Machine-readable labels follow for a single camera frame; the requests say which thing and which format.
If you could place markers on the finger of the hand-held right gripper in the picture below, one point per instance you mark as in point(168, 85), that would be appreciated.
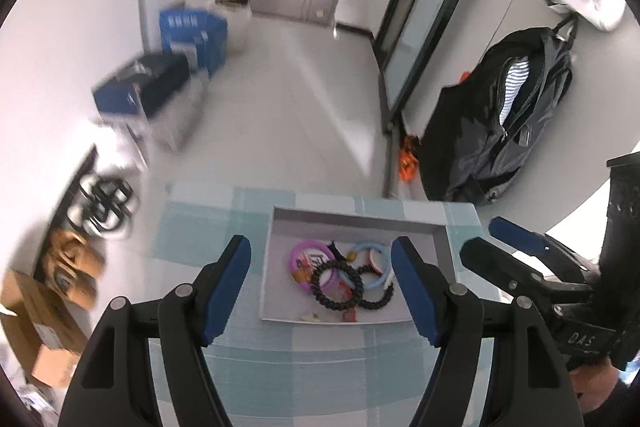
point(510, 269)
point(515, 232)

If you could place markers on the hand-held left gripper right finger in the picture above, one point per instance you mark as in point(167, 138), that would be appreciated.
point(415, 292)

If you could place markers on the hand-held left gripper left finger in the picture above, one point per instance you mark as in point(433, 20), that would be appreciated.
point(227, 292)

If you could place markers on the grey shallow tray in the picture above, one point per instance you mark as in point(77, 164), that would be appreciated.
point(285, 302)

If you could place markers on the small orange charm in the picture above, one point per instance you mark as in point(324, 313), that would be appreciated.
point(301, 272)

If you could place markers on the person's right hand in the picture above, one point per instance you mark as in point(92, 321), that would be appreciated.
point(597, 384)

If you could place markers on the small red white charm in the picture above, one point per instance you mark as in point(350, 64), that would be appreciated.
point(376, 259)

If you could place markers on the teal checked tablecloth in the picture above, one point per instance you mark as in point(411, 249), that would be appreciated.
point(200, 227)

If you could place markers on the black backpack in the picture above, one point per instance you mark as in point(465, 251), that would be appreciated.
point(475, 142)

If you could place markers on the orange toy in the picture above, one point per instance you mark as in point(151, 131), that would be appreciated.
point(409, 159)

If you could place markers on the striped white cloth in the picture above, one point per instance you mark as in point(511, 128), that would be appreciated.
point(512, 92)

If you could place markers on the brown cardboard box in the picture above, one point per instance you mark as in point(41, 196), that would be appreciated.
point(35, 312)

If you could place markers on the black and blue box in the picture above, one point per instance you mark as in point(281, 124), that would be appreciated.
point(125, 92)

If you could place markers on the black framed glass door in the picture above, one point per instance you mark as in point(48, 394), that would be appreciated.
point(400, 32)

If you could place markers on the blue cardboard box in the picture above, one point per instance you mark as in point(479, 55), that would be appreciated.
point(216, 44)
point(182, 32)

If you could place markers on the white carton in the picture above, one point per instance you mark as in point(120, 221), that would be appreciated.
point(232, 24)

